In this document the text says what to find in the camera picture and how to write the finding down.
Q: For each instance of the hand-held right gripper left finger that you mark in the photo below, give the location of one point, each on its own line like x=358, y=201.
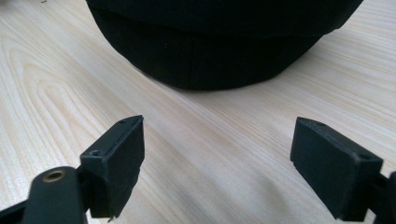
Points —
x=115, y=174

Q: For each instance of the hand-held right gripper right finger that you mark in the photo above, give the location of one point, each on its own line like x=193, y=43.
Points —
x=330, y=174

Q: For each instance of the black cloth hat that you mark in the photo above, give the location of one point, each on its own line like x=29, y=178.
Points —
x=214, y=43

